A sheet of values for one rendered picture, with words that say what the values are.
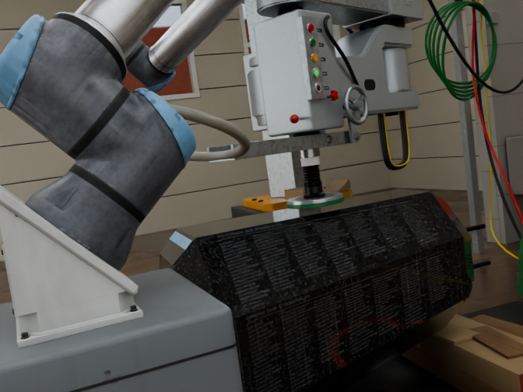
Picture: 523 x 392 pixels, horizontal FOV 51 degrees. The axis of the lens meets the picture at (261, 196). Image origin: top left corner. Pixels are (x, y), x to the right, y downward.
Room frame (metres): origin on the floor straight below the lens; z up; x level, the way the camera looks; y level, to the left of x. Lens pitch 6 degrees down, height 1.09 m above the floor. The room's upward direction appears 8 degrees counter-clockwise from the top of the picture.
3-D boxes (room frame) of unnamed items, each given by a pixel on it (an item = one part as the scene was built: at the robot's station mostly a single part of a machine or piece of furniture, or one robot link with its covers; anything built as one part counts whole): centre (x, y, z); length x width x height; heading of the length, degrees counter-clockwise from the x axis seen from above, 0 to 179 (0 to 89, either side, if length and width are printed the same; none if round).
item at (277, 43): (2.13, -0.25, 1.30); 0.36 x 0.22 x 0.45; 137
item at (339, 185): (2.90, -0.39, 0.80); 0.20 x 0.10 x 0.05; 152
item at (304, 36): (1.94, -0.23, 1.35); 0.08 x 0.03 x 0.28; 137
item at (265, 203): (3.01, -0.18, 0.76); 0.49 x 0.49 x 0.05; 17
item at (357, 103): (2.07, -0.37, 1.18); 0.15 x 0.10 x 0.15; 137
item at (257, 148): (1.99, -0.12, 1.07); 0.69 x 0.19 x 0.05; 137
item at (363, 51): (2.35, -0.48, 1.28); 0.74 x 0.23 x 0.49; 137
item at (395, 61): (2.55, -0.65, 1.32); 0.19 x 0.19 x 0.20
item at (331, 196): (2.07, -0.20, 0.85); 0.21 x 0.21 x 0.01
